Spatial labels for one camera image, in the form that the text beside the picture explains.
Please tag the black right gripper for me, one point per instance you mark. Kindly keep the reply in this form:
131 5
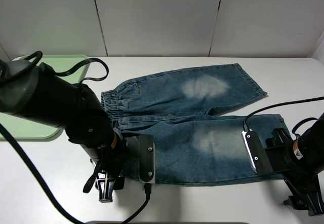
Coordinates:
306 193

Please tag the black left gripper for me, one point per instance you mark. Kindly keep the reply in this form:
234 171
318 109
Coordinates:
113 158

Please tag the children's blue denim shorts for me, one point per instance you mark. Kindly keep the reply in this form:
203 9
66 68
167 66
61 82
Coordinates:
189 113

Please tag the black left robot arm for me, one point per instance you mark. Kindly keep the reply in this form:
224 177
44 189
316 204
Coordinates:
89 125

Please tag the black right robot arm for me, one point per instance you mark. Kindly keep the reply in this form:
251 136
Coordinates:
299 160

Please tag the light green plastic tray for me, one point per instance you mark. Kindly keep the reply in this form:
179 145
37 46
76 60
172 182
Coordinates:
35 106

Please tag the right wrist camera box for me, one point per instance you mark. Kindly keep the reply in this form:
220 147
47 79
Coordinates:
255 151

